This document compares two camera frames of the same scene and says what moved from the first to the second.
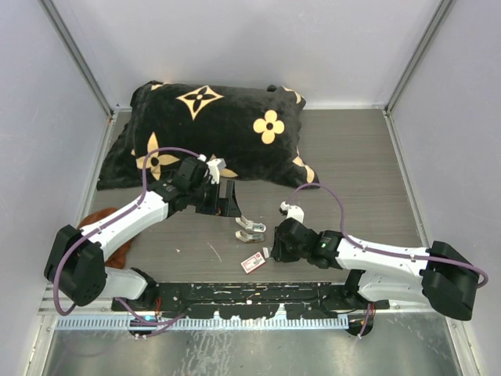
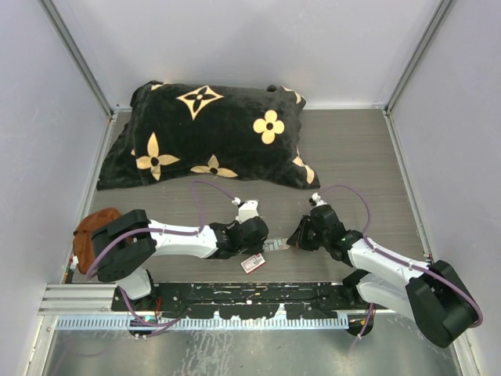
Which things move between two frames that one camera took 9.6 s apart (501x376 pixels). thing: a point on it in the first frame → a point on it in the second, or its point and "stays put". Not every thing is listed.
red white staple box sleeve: [254, 262] stays put
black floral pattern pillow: [252, 128] stays put
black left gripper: [218, 200] → [259, 231]
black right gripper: [278, 245] → [306, 231]
